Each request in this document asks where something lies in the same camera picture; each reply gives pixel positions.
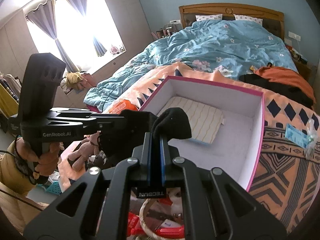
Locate black knit hat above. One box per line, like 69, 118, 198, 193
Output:
98, 107, 192, 162

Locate white pillow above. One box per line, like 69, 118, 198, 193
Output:
195, 14, 223, 22

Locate pink cardboard box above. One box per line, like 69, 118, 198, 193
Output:
140, 76, 265, 190

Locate wooden bed headboard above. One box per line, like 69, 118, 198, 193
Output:
179, 3, 285, 39

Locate orange tissue pack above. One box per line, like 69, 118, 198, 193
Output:
107, 99, 138, 114

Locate orange garment on bed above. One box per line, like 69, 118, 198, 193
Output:
253, 66, 316, 104

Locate blue floral duvet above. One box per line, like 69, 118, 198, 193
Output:
84, 20, 297, 112

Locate brown knitted teddy bear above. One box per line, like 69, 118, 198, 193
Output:
68, 132, 100, 172

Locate left hand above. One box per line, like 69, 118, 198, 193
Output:
16, 138, 61, 177

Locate dark grey plush toy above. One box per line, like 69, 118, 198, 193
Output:
86, 153, 108, 170

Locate blue card packet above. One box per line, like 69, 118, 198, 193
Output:
285, 124, 309, 148

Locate white yellow striped pouch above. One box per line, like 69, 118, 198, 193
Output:
157, 96, 225, 144

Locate grey window curtain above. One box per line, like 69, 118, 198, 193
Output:
26, 0, 108, 73

